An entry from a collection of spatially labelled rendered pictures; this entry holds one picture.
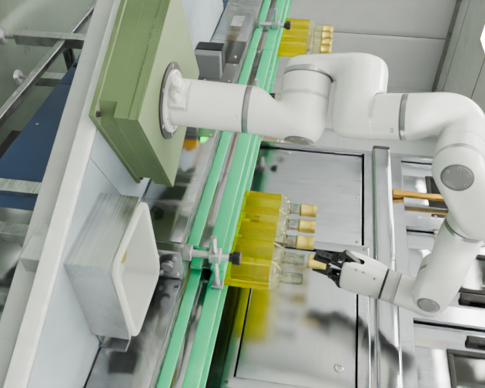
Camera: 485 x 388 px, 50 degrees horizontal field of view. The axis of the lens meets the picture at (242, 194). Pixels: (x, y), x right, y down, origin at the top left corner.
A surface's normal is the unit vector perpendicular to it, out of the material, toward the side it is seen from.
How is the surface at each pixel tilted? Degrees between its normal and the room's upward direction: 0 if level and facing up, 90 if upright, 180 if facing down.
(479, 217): 99
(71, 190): 90
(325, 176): 90
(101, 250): 90
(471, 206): 104
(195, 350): 90
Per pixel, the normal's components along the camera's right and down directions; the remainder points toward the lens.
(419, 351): -0.01, -0.72
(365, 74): -0.04, -0.12
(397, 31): -0.17, 0.69
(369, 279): -0.42, 0.55
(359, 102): -0.27, -0.08
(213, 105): -0.15, 0.15
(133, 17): -0.08, -0.36
